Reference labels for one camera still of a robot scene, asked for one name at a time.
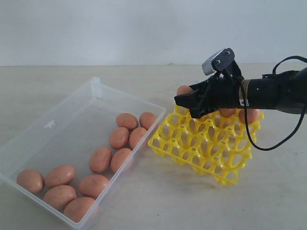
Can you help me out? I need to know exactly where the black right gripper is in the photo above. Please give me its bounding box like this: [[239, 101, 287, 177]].
[[174, 61, 243, 118]]

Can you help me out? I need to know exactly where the brown egg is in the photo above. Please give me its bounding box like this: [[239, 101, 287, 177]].
[[78, 174, 109, 199], [16, 169, 45, 194], [129, 127, 147, 149], [110, 148, 132, 173], [89, 147, 112, 173], [139, 112, 156, 130], [238, 109, 260, 124], [45, 164, 76, 188], [177, 85, 193, 95], [109, 126, 130, 149], [116, 113, 139, 131], [219, 108, 236, 117], [43, 185, 77, 210]]

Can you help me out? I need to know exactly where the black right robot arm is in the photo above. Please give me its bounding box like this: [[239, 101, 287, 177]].
[[174, 62, 307, 118]]

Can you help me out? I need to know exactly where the yellow plastic egg tray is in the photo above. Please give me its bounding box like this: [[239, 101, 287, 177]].
[[148, 106, 264, 185]]

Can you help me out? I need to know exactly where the clear plastic storage box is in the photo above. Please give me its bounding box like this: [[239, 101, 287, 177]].
[[0, 77, 165, 230]]

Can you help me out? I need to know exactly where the black cable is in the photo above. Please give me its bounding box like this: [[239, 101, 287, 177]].
[[238, 56, 307, 151]]

